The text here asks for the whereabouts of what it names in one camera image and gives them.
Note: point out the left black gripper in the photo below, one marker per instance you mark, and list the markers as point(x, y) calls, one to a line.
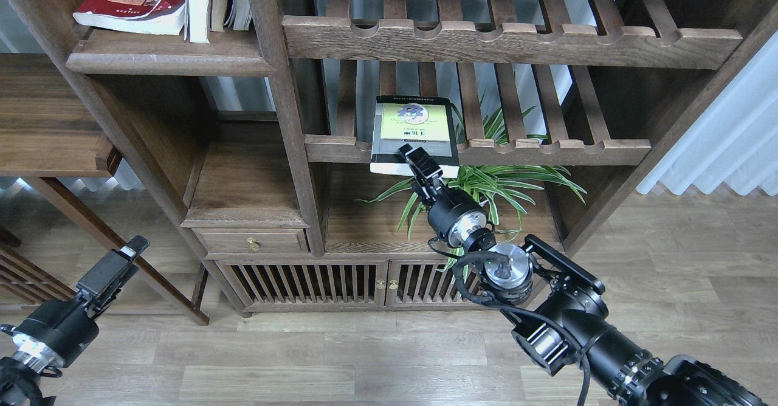
point(59, 331)

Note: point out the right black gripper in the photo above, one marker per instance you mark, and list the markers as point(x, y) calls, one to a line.
point(452, 213)

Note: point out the black and green book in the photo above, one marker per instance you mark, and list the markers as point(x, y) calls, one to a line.
point(416, 121)

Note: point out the white and purple book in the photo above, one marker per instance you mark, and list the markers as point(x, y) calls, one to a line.
point(198, 21)

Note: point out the red cover book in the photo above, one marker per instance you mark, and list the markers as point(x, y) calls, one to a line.
point(154, 17)

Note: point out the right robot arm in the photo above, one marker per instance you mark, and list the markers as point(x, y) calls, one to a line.
point(556, 308)

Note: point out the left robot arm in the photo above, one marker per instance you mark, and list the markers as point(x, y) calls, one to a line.
point(20, 384)

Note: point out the upright cream books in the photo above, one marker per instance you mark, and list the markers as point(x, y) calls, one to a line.
point(235, 14)

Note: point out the spider plant in white pot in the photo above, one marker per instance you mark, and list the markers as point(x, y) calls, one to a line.
point(485, 183)

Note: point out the brass cabinet door knobs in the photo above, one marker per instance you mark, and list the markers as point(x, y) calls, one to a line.
point(383, 284)

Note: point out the dark wooden bookshelf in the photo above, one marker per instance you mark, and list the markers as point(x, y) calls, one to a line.
point(255, 135)

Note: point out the brass drawer knob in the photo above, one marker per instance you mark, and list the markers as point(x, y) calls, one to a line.
point(253, 245)

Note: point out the wooden side table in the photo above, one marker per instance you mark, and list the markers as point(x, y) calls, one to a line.
point(67, 196)

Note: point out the white curtain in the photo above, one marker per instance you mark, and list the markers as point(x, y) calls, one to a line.
point(734, 142)

